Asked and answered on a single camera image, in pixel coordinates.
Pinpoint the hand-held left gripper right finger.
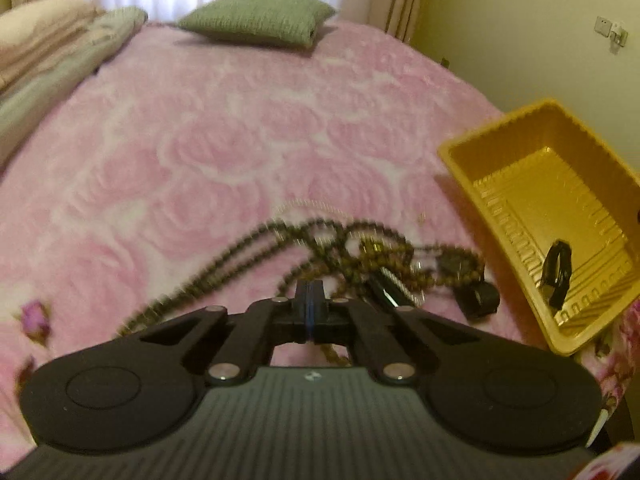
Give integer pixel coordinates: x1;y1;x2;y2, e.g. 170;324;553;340
310;281;482;387

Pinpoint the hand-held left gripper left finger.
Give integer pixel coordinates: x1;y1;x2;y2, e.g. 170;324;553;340
135;280;311;387

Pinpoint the dark bead necklace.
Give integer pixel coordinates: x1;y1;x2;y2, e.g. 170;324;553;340
116;216;361;341

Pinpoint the brown bead necklace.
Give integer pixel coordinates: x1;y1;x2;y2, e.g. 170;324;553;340
320;237;487;366

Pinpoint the yellow plastic tray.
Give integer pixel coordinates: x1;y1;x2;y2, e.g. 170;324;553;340
438;99;640;357

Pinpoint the black hair clip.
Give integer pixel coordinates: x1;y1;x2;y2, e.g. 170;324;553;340
369;267;418;308

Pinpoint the black bangle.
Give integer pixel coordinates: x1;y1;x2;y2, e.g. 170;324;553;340
541;241;572;309

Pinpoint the green checked pillow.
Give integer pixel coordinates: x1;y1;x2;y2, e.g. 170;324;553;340
176;0;337;51

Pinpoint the folded light green quilt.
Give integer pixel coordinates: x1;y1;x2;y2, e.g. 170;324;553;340
0;6;149;166

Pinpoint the beige pillow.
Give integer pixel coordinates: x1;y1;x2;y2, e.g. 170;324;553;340
0;0;106;86

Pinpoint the white plug-in charger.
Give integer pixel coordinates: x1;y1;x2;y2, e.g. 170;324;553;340
608;22;629;54

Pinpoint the black round ring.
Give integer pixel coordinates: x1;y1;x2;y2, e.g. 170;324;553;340
454;281;501;319

